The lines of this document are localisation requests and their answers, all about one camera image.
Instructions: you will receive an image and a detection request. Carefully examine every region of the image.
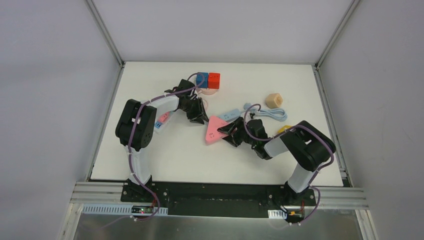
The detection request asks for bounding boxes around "pink triangular power strip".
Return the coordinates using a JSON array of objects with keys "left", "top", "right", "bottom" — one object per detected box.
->
[{"left": 205, "top": 116, "right": 229, "bottom": 145}]

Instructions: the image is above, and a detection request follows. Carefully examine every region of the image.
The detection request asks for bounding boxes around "yellow cube socket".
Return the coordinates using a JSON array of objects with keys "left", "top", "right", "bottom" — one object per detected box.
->
[{"left": 277, "top": 125, "right": 292, "bottom": 134}]

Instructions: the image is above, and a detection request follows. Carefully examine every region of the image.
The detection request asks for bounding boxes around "tan cube socket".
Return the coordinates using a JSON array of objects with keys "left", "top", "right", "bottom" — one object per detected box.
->
[{"left": 265, "top": 93, "right": 283, "bottom": 109}]

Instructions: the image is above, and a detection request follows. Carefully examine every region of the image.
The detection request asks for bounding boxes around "light blue power strip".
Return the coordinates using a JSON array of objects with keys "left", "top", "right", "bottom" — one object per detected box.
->
[{"left": 217, "top": 108, "right": 242, "bottom": 123}]

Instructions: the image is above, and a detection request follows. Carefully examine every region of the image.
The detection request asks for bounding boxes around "pink plug adapter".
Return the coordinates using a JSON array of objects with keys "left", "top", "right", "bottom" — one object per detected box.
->
[{"left": 157, "top": 112, "right": 171, "bottom": 123}]

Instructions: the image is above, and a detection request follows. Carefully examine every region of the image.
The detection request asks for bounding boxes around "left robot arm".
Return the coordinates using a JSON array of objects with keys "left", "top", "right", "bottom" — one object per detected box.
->
[{"left": 115, "top": 72, "right": 209, "bottom": 203}]

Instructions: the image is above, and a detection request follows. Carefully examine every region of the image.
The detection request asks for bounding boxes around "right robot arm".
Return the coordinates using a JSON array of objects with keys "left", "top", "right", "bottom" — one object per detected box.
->
[{"left": 206, "top": 103, "right": 336, "bottom": 205}]

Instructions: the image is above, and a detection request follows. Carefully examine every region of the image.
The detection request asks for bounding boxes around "pink round socket base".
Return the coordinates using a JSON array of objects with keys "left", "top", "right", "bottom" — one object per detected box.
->
[{"left": 199, "top": 88, "right": 218, "bottom": 96}]

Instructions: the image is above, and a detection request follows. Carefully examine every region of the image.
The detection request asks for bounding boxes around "blue cube socket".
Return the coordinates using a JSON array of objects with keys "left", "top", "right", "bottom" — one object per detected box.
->
[{"left": 195, "top": 72, "right": 209, "bottom": 89}]

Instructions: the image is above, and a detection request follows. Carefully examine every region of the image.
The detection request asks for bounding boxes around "red cube socket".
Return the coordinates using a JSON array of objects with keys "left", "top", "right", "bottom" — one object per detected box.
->
[{"left": 207, "top": 72, "right": 221, "bottom": 89}]

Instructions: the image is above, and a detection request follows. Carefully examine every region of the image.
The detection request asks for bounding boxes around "white power strip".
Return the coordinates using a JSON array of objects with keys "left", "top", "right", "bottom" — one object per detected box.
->
[{"left": 153, "top": 111, "right": 175, "bottom": 134}]

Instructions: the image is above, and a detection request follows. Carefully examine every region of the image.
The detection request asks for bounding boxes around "light blue cable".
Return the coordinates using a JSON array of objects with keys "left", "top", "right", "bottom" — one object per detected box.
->
[{"left": 243, "top": 102, "right": 288, "bottom": 122}]

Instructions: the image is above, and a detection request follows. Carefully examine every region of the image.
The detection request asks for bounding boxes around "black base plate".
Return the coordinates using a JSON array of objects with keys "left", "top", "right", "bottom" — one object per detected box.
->
[{"left": 120, "top": 180, "right": 317, "bottom": 218}]

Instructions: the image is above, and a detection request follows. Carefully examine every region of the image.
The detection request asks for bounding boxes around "aluminium frame rail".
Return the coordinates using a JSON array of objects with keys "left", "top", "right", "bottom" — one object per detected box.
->
[{"left": 70, "top": 181, "right": 124, "bottom": 204}]

